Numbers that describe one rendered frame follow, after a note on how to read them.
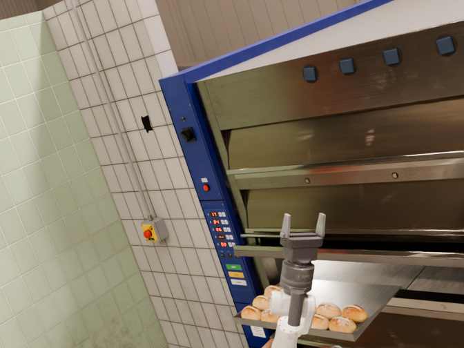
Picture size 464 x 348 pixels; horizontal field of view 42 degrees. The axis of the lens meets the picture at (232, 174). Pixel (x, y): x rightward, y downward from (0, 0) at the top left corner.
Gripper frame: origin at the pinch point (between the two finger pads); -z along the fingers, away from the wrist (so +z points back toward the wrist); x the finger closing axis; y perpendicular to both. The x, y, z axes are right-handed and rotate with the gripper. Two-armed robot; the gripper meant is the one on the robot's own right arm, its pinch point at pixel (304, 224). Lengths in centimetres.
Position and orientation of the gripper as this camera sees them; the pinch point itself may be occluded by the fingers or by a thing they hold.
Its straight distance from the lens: 165.0
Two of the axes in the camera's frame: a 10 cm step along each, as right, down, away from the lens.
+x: -9.1, -0.1, -4.1
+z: -1.0, 9.7, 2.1
